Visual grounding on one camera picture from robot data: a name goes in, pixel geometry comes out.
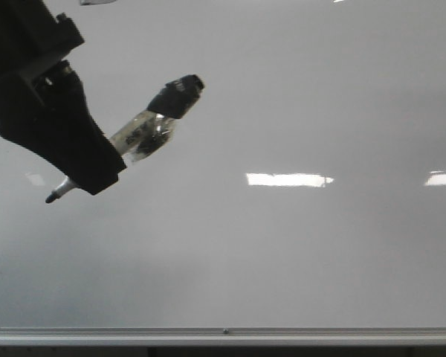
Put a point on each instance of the aluminium whiteboard marker tray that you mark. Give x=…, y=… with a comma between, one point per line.
x=224, y=337

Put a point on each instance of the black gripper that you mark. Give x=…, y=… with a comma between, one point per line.
x=50, y=117

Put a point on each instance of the black whiteboard marker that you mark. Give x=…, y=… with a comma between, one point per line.
x=152, y=128

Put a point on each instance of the white whiteboard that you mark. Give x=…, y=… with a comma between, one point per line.
x=293, y=194

